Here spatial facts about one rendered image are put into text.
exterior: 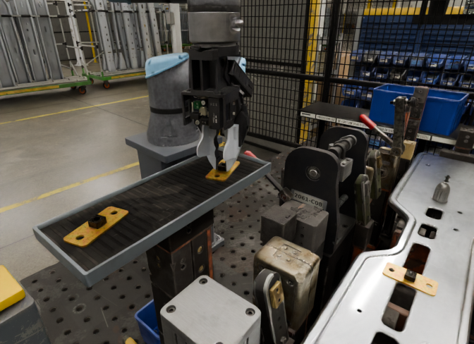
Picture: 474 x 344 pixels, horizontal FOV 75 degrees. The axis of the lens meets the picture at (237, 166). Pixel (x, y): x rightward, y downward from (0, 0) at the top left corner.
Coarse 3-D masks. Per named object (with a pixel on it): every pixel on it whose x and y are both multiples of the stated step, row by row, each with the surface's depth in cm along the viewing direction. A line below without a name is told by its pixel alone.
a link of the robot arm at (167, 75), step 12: (156, 60) 77; (168, 60) 77; (180, 60) 78; (156, 72) 78; (168, 72) 78; (180, 72) 79; (156, 84) 79; (168, 84) 79; (180, 84) 79; (156, 96) 81; (168, 96) 80; (180, 96) 81; (156, 108) 82; (168, 108) 82; (180, 108) 83
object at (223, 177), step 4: (220, 164) 57; (224, 164) 57; (236, 164) 59; (220, 168) 56; (224, 168) 56; (232, 168) 57; (212, 172) 56; (216, 172) 56; (220, 172) 56; (224, 172) 56; (228, 172) 56; (232, 172) 56; (208, 176) 54; (212, 176) 54; (220, 176) 54; (224, 176) 54; (228, 176) 54; (220, 180) 53; (224, 180) 53
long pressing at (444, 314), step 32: (416, 160) 100; (448, 160) 100; (416, 192) 81; (416, 224) 69; (448, 224) 69; (384, 256) 60; (448, 256) 60; (352, 288) 52; (384, 288) 52; (448, 288) 52; (320, 320) 46; (352, 320) 47; (416, 320) 47; (448, 320) 47
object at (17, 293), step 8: (0, 272) 34; (8, 272) 34; (0, 280) 33; (8, 280) 33; (0, 288) 32; (8, 288) 32; (16, 288) 32; (0, 296) 31; (8, 296) 31; (16, 296) 32; (24, 296) 32; (0, 304) 31; (8, 304) 31
